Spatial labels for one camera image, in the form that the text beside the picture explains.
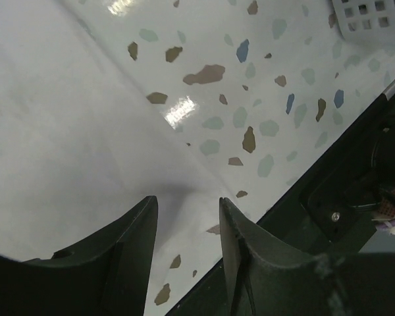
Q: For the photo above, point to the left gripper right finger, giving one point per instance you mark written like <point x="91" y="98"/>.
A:
<point x="266" y="276"/>

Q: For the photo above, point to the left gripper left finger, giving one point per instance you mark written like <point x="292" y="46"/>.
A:
<point x="106" y="273"/>

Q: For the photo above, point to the white printed tank top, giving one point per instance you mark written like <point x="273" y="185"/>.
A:
<point x="80" y="145"/>

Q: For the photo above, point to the white plastic laundry basket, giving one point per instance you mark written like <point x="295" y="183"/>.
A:
<point x="364" y="20"/>

